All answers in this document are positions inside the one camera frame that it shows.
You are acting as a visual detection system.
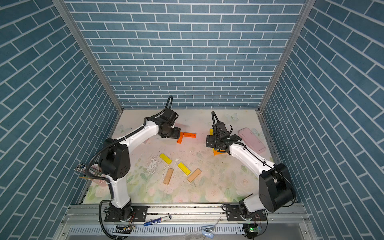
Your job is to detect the clear tape scraps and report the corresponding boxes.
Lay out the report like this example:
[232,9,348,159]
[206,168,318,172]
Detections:
[185,225,215,240]

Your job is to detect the aluminium front rail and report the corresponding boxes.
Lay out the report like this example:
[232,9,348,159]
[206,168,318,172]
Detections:
[63,203,310,225]

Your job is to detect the pink eraser box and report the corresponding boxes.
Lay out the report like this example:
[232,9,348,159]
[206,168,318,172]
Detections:
[238,128,266,154]

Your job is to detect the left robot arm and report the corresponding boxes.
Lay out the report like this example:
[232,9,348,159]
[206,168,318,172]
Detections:
[99,113,181,209]

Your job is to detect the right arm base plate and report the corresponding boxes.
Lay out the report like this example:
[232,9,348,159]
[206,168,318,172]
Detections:
[221,204,267,222]

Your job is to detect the blue handled screwdriver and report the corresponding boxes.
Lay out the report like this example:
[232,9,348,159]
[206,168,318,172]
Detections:
[144,215,172,227]

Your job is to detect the natural wood block left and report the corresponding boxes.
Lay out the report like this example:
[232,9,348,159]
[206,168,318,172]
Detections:
[163,168,174,185]

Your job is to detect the pink cup with tools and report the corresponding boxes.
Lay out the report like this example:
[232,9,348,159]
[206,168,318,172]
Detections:
[74,164,109,187]

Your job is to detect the black corrugated cable left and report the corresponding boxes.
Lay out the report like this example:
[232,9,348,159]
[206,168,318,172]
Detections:
[85,95,174,240]

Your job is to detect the light orange block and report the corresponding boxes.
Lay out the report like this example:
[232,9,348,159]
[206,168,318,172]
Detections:
[213,149,227,156]

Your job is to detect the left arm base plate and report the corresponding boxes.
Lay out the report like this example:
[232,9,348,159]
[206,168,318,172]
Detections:
[103,205,149,223]

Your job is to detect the small circuit board green led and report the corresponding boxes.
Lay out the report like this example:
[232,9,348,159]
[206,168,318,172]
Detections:
[242,224,260,240]

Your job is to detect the natural wood block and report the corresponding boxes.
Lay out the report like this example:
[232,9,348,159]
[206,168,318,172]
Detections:
[163,168,174,185]
[187,169,202,183]

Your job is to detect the wire connector bundle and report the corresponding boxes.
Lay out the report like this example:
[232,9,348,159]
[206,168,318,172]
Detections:
[113,225,136,235]

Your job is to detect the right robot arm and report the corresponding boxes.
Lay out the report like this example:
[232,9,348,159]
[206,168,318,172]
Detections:
[206,135,296,219]

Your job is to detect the natural wood block lower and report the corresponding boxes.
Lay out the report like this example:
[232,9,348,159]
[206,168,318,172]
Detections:
[187,169,202,183]

